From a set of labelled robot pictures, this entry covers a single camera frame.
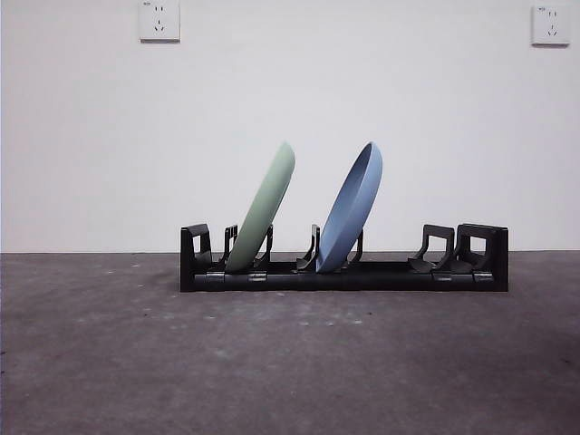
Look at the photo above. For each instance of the pale green round plate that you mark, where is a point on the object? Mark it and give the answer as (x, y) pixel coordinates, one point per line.
(265, 204)

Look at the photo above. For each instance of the blue round plate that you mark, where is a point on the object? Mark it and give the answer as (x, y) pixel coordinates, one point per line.
(351, 213)

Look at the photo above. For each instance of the black plastic plate rack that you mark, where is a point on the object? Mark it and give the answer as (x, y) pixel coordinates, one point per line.
(394, 281)

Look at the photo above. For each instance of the white wall socket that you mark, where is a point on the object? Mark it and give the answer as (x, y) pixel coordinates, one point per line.
(550, 27)
(159, 22)

